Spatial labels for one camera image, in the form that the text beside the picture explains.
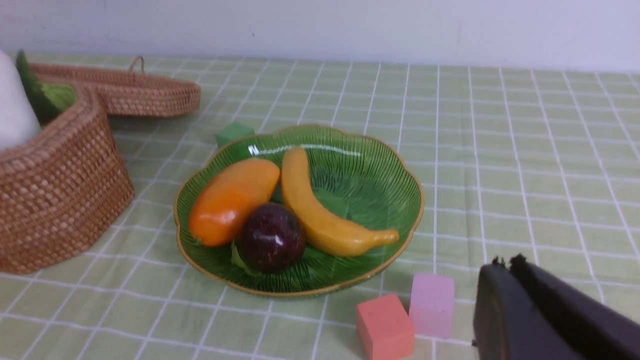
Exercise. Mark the orange foam cube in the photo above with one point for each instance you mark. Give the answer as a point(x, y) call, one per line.
point(384, 328)

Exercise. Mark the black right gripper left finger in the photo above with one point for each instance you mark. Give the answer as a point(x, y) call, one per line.
point(507, 325)

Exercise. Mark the green checkered tablecloth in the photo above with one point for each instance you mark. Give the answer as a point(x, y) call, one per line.
point(543, 163)

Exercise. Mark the woven wicker basket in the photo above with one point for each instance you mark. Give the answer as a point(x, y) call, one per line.
point(63, 189)

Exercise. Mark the pink foam cube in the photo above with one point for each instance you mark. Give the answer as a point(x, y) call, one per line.
point(432, 305)

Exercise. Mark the green foam cube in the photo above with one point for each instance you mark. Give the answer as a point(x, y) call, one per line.
point(232, 132)

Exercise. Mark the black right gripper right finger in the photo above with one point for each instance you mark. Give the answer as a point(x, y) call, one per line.
point(590, 328)

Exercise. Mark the woven basket lid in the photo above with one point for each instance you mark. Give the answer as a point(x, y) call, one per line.
point(130, 93)

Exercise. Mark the white radish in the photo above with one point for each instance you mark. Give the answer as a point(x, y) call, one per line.
point(18, 121)

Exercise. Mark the purple mangosteen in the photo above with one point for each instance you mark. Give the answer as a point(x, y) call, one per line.
point(271, 240)

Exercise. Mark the orange mango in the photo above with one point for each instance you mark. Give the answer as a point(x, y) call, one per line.
point(222, 208)

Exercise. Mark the yellow banana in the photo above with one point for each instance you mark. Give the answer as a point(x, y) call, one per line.
point(325, 230)

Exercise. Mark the green glass leaf plate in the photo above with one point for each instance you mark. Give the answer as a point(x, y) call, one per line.
point(355, 176)

